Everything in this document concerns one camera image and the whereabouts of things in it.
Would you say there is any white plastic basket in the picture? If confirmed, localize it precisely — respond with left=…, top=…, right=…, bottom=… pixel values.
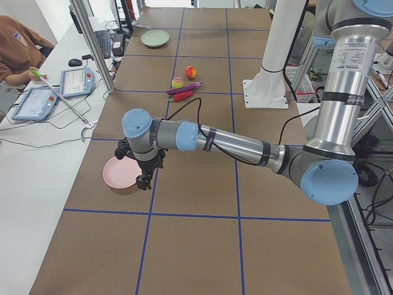
left=286, top=65, right=318, bottom=103

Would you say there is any black computer mouse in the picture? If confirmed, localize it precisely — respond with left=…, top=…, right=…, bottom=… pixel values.
left=68, top=58, right=83, bottom=67

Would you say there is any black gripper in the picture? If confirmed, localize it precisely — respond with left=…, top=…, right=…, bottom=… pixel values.
left=136, top=149, right=166, bottom=191

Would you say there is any purple eggplant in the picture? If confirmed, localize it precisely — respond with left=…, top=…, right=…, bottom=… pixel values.
left=166, top=82, right=203, bottom=96

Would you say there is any white pedestal column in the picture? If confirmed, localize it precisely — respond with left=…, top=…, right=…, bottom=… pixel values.
left=243, top=0, right=308, bottom=109

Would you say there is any peach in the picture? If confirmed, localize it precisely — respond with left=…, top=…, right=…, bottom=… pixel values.
left=171, top=77, right=184, bottom=89

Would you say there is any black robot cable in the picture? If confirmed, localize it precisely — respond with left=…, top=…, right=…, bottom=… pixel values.
left=165, top=97, right=322, bottom=167

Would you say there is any green plate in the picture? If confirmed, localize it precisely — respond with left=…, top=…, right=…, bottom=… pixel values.
left=141, top=29, right=170, bottom=48

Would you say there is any red chili pepper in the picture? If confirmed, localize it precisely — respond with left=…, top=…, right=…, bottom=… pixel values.
left=167, top=90, right=194, bottom=102

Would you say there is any black keyboard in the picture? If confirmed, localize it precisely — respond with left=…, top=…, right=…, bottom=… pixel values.
left=93, top=30, right=111, bottom=59

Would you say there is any red pomegranate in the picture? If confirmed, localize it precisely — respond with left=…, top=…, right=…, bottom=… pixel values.
left=184, top=66, right=198, bottom=80

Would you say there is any person in brown shirt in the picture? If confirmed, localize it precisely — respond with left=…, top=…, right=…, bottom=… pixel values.
left=1, top=15, right=55, bottom=86

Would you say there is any pink grabber stick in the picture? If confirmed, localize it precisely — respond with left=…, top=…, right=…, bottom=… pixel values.
left=31, top=69, right=96, bottom=142

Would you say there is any aluminium frame post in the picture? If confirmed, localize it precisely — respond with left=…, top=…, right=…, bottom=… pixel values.
left=69, top=0, right=114, bottom=94

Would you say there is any right teach pendant tablet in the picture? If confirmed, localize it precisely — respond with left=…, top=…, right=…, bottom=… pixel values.
left=59, top=68, right=95, bottom=98

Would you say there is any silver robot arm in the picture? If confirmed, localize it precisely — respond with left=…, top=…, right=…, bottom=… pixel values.
left=115, top=1, right=392, bottom=205

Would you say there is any left teach pendant tablet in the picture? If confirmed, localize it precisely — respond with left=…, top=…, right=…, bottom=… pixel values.
left=12, top=87, right=58, bottom=121

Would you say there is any aluminium table frame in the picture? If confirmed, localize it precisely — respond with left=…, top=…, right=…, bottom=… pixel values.
left=325, top=42, right=393, bottom=295

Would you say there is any black box on desk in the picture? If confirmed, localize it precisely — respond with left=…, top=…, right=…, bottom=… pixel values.
left=111, top=34, right=125, bottom=57

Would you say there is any pink plate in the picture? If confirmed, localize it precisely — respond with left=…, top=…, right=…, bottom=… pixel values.
left=103, top=156, right=141, bottom=189

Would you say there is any teach pendant tablet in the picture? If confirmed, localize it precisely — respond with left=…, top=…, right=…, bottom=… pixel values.
left=12, top=87, right=58, bottom=121
left=59, top=68, right=95, bottom=98

